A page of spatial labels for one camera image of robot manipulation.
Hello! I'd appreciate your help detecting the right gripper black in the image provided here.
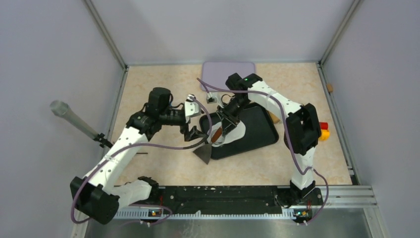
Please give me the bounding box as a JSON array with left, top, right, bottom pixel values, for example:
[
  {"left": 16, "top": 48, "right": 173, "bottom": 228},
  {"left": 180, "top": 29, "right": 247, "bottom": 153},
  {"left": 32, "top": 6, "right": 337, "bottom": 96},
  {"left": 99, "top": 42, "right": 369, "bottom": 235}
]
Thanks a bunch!
[{"left": 216, "top": 96, "right": 251, "bottom": 137}]

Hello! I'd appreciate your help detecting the metal scraper wooden handle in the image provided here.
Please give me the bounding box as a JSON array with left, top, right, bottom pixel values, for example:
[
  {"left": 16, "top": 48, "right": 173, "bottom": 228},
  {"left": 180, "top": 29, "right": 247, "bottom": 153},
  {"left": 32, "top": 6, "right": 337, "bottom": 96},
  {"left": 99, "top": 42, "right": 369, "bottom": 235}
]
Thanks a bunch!
[{"left": 193, "top": 127, "right": 222, "bottom": 165}]

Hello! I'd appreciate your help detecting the black baking tray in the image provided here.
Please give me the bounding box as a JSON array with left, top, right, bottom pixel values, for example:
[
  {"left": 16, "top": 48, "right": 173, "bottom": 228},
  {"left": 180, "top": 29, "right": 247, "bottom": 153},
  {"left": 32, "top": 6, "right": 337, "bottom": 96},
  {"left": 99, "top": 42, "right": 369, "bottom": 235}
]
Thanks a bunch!
[{"left": 211, "top": 103, "right": 279, "bottom": 160}]

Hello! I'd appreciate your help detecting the wooden dough roller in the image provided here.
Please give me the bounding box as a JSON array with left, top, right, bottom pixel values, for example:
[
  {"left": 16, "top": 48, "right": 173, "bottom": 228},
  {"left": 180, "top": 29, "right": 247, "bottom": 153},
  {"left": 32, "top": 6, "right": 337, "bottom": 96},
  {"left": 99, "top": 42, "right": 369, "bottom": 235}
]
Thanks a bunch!
[{"left": 268, "top": 112, "right": 282, "bottom": 124}]

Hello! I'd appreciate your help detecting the lilac rectangular tray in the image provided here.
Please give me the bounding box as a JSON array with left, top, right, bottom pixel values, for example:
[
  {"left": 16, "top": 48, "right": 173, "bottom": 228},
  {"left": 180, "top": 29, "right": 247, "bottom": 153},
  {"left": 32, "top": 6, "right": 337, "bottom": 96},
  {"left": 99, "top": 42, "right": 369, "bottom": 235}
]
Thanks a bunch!
[{"left": 201, "top": 61, "right": 256, "bottom": 89}]

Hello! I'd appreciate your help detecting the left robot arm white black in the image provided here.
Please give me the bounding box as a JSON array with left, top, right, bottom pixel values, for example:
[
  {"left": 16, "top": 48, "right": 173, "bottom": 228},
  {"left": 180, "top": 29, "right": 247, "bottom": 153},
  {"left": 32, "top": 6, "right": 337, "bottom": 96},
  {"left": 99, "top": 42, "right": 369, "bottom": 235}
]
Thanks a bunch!
[{"left": 70, "top": 87, "right": 210, "bottom": 224}]

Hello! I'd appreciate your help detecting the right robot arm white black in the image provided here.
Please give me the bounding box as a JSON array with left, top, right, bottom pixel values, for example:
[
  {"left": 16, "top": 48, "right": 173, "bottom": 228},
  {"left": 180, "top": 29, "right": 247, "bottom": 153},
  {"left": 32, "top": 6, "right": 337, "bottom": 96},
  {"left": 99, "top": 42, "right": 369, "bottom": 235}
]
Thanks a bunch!
[{"left": 210, "top": 73, "right": 321, "bottom": 204}]

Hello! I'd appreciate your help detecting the red yellow toy block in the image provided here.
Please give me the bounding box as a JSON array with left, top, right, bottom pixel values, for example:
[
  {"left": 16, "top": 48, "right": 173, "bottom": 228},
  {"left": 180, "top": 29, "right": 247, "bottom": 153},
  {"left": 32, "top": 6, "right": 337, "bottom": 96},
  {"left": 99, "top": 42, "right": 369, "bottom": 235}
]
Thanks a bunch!
[{"left": 319, "top": 122, "right": 330, "bottom": 141}]

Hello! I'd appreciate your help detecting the grey microphone on tripod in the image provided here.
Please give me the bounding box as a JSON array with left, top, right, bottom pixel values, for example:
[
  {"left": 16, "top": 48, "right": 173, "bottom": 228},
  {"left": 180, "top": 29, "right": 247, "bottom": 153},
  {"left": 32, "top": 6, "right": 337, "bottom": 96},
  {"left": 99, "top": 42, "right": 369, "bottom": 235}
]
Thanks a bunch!
[{"left": 50, "top": 100, "right": 114, "bottom": 152}]

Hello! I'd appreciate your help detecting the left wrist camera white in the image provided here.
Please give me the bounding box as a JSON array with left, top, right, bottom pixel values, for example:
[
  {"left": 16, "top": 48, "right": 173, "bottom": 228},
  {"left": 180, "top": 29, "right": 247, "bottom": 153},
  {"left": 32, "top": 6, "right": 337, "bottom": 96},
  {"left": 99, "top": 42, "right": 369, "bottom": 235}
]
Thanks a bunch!
[{"left": 184, "top": 94, "right": 201, "bottom": 123}]

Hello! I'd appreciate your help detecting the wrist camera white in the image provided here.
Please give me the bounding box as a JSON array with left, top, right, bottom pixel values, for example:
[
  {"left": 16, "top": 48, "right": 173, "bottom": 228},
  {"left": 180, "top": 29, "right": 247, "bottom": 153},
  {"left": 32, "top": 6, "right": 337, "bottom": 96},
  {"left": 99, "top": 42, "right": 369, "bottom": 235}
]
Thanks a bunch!
[
  {"left": 184, "top": 94, "right": 201, "bottom": 123},
  {"left": 206, "top": 92, "right": 218, "bottom": 104}
]

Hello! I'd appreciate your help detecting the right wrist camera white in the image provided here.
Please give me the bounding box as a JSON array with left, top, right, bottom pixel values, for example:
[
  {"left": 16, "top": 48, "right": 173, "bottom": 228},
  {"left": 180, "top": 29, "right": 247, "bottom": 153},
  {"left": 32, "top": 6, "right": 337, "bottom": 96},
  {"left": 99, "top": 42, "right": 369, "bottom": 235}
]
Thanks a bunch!
[{"left": 206, "top": 92, "right": 218, "bottom": 104}]

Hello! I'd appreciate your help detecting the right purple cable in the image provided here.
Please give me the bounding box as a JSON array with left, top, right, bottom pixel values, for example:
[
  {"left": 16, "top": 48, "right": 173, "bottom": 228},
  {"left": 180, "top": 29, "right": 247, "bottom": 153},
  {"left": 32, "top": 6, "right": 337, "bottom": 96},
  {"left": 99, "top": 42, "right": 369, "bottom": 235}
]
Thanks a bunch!
[{"left": 196, "top": 77, "right": 329, "bottom": 226}]

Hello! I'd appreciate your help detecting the purple cable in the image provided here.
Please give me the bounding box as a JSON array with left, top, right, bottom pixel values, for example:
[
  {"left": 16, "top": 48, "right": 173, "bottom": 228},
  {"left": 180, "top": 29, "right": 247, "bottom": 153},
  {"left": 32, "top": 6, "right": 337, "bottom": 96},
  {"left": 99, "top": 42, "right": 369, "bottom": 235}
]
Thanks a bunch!
[
  {"left": 70, "top": 95, "right": 213, "bottom": 227},
  {"left": 196, "top": 77, "right": 329, "bottom": 226}
]

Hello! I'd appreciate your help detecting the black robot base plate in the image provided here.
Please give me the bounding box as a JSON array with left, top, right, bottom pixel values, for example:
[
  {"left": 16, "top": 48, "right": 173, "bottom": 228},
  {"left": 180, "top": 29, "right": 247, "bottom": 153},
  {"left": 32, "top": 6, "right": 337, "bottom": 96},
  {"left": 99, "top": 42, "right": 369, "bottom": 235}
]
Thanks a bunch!
[{"left": 138, "top": 185, "right": 323, "bottom": 215}]

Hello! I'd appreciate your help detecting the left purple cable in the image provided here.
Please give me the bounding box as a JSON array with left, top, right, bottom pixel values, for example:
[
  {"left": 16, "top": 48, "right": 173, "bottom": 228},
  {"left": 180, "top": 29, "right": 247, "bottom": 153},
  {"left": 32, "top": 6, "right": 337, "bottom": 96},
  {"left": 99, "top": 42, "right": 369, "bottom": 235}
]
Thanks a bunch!
[{"left": 70, "top": 95, "right": 213, "bottom": 227}]

